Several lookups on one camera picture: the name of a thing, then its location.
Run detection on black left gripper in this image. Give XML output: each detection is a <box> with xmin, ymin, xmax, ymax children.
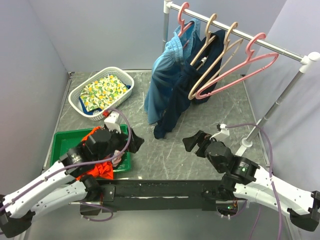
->
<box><xmin>94</xmin><ymin>124</ymin><xmax>144</xmax><ymax>163</ymax></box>

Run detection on navy blue shorts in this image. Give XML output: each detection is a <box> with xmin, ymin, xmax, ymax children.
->
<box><xmin>153</xmin><ymin>30</ymin><xmax>226</xmax><ymax>139</ymax></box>

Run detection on beige hanger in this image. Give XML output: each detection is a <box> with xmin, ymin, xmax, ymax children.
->
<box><xmin>188</xmin><ymin>21</ymin><xmax>244</xmax><ymax>100</ymax></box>
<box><xmin>190</xmin><ymin>13</ymin><xmax>217</xmax><ymax>66</ymax></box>

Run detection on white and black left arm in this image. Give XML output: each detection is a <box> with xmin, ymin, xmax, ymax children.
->
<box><xmin>0</xmin><ymin>126</ymin><xmax>144</xmax><ymax>238</ymax></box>

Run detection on pink patterned shorts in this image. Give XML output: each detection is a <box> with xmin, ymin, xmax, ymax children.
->
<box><xmin>111</xmin><ymin>150</ymin><xmax>124</xmax><ymax>168</ymax></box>

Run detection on orange shorts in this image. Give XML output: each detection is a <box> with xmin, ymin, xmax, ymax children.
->
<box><xmin>75</xmin><ymin>126</ymin><xmax>115</xmax><ymax>181</ymax></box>

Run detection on light blue shorts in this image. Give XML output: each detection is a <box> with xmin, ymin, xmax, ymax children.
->
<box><xmin>144</xmin><ymin>18</ymin><xmax>201</xmax><ymax>125</ymax></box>

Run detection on pink empty hanger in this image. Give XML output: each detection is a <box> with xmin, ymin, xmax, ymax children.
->
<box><xmin>194</xmin><ymin>32</ymin><xmax>280</xmax><ymax>100</ymax></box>

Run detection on pink hanger with blue shorts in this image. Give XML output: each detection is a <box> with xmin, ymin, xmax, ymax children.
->
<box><xmin>177</xmin><ymin>1</ymin><xmax>195</xmax><ymax>49</ymax></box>

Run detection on floral patterned cloth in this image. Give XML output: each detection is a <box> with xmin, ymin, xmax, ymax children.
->
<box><xmin>79</xmin><ymin>74</ymin><xmax>129</xmax><ymax>112</ymax></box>

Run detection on white laundry basket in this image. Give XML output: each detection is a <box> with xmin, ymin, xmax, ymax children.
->
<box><xmin>68</xmin><ymin>66</ymin><xmax>135</xmax><ymax>121</ymax></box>

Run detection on green plastic tray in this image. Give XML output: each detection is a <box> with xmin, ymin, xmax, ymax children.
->
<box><xmin>49</xmin><ymin>127</ymin><xmax>131</xmax><ymax>177</ymax></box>

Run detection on white clothes rack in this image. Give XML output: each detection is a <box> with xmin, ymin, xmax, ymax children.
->
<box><xmin>163</xmin><ymin>0</ymin><xmax>320</xmax><ymax>156</ymax></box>

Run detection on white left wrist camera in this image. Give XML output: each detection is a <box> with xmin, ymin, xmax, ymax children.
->
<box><xmin>103</xmin><ymin>110</ymin><xmax>122</xmax><ymax>133</ymax></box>

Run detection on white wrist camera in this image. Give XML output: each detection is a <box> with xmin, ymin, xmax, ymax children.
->
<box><xmin>103</xmin><ymin>110</ymin><xmax>122</xmax><ymax>133</ymax></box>
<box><xmin>210</xmin><ymin>123</ymin><xmax>230</xmax><ymax>142</ymax></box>

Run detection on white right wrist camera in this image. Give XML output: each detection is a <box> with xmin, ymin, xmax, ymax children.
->
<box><xmin>210</xmin><ymin>123</ymin><xmax>230</xmax><ymax>142</ymax></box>

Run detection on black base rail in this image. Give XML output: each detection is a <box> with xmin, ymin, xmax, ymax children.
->
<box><xmin>84</xmin><ymin>179</ymin><xmax>236</xmax><ymax>212</ymax></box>

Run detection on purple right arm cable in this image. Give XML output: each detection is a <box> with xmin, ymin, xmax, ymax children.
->
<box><xmin>219</xmin><ymin>123</ymin><xmax>285</xmax><ymax>240</ymax></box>

